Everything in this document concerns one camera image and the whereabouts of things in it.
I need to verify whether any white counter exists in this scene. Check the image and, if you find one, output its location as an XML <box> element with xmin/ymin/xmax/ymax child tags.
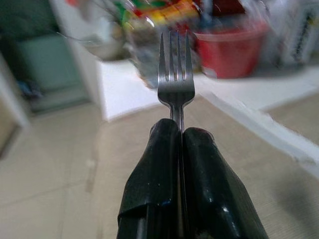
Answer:
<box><xmin>49</xmin><ymin>0</ymin><xmax>319</xmax><ymax>170</ymax></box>

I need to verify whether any silver metal bowl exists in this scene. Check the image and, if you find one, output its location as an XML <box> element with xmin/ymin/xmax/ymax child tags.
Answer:
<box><xmin>57</xmin><ymin>29</ymin><xmax>125</xmax><ymax>61</ymax></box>

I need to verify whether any pale green door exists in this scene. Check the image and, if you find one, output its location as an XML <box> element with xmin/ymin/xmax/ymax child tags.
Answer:
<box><xmin>14</xmin><ymin>34</ymin><xmax>88</xmax><ymax>110</ymax></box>

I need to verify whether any silver metal fork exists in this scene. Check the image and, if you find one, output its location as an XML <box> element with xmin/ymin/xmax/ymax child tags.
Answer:
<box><xmin>157</xmin><ymin>29</ymin><xmax>195</xmax><ymax>132</ymax></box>

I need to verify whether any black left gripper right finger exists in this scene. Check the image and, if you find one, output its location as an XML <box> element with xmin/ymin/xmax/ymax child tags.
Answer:
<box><xmin>181</xmin><ymin>126</ymin><xmax>269</xmax><ymax>239</ymax></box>

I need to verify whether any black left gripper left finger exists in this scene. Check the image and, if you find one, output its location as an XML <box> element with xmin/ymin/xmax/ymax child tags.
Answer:
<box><xmin>116</xmin><ymin>118</ymin><xmax>184</xmax><ymax>239</ymax></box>

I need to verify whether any red plastic bucket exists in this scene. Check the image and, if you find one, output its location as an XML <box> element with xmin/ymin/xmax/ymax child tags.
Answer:
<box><xmin>193</xmin><ymin>22</ymin><xmax>270</xmax><ymax>79</ymax></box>

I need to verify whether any colourful snack packet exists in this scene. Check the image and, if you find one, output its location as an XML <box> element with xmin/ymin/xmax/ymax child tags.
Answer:
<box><xmin>117</xmin><ymin>0</ymin><xmax>207</xmax><ymax>28</ymax></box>

